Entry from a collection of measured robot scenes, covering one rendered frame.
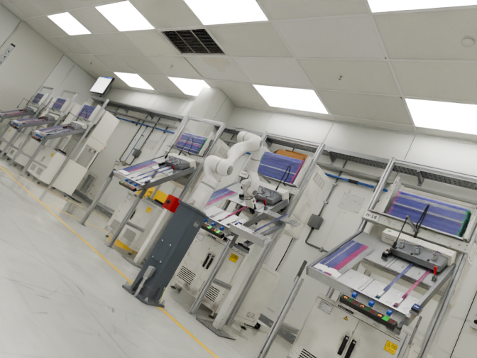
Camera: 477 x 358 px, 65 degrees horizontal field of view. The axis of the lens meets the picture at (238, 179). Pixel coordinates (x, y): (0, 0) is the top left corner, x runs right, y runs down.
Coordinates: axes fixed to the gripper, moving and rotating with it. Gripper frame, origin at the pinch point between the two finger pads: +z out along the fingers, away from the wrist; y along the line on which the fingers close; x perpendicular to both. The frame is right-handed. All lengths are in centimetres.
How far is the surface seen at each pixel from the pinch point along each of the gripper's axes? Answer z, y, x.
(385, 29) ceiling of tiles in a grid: -114, -37, -168
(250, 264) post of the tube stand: 11, -36, 42
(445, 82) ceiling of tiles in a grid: -55, -79, -208
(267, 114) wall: 38, 221, -258
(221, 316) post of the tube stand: 36, -35, 79
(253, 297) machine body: 77, -10, 28
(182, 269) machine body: 51, 50, 59
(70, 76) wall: -20, 871, -183
